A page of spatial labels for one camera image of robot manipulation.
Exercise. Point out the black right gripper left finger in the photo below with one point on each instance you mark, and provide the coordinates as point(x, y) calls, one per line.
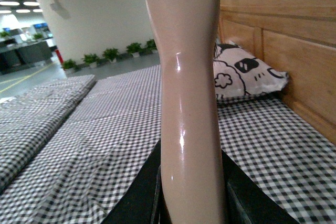
point(142, 201)

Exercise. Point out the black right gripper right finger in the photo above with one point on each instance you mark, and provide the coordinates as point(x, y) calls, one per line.
point(246, 202)

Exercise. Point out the beige brush handle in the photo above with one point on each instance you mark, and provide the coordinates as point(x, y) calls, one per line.
point(191, 161)

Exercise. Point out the black white checkered bedsheet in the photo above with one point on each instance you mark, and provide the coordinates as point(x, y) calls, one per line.
point(90, 163)

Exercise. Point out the white black patterned pillow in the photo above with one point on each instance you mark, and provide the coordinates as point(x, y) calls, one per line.
point(238, 75)

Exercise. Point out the folded checkered blanket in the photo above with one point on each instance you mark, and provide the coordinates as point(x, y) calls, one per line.
point(30, 120)

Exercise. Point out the potted green plant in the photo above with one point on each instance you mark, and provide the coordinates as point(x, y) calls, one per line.
point(69, 66)
point(111, 54)
point(91, 60)

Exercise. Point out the white round pillar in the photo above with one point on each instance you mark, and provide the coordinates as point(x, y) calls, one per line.
point(82, 27)

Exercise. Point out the wooden bed frame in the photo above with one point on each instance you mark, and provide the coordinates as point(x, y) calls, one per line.
point(295, 36)

